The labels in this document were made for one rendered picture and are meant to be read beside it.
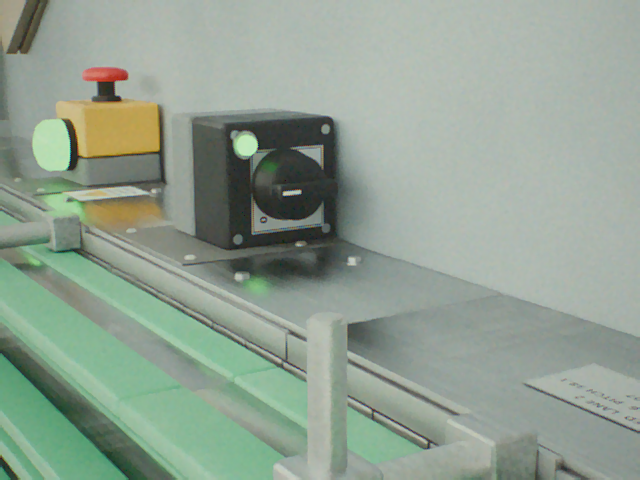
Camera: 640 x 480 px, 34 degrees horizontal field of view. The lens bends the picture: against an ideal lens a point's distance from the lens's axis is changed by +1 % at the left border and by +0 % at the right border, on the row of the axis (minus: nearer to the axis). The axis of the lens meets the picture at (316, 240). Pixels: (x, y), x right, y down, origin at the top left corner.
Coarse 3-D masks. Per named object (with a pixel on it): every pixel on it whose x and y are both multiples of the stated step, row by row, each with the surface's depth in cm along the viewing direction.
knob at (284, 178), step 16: (272, 160) 63; (288, 160) 63; (304, 160) 63; (256, 176) 63; (272, 176) 62; (288, 176) 63; (304, 176) 63; (320, 176) 64; (256, 192) 64; (272, 192) 62; (288, 192) 62; (304, 192) 62; (320, 192) 63; (336, 192) 63; (272, 208) 63; (288, 208) 63; (304, 208) 64
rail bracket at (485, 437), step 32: (320, 320) 30; (320, 352) 31; (320, 384) 31; (320, 416) 31; (480, 416) 36; (320, 448) 31; (448, 448) 34; (480, 448) 34; (512, 448) 34; (544, 448) 35
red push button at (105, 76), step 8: (88, 72) 90; (96, 72) 89; (104, 72) 89; (112, 72) 89; (120, 72) 90; (88, 80) 90; (96, 80) 89; (104, 80) 89; (112, 80) 90; (120, 80) 90; (104, 88) 91; (112, 88) 91
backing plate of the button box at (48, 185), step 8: (16, 184) 90; (24, 184) 90; (32, 184) 90; (40, 184) 90; (48, 184) 90; (56, 184) 90; (64, 184) 90; (72, 184) 90; (80, 184) 90; (128, 184) 90; (136, 184) 90; (144, 184) 90; (152, 184) 91; (32, 192) 86; (40, 192) 86; (48, 192) 86; (56, 192) 86
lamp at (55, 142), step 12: (48, 120) 89; (60, 120) 89; (36, 132) 89; (48, 132) 88; (60, 132) 88; (72, 132) 89; (36, 144) 89; (48, 144) 88; (60, 144) 88; (72, 144) 88; (36, 156) 89; (48, 156) 88; (60, 156) 88; (72, 156) 89; (48, 168) 89; (60, 168) 89; (72, 168) 90
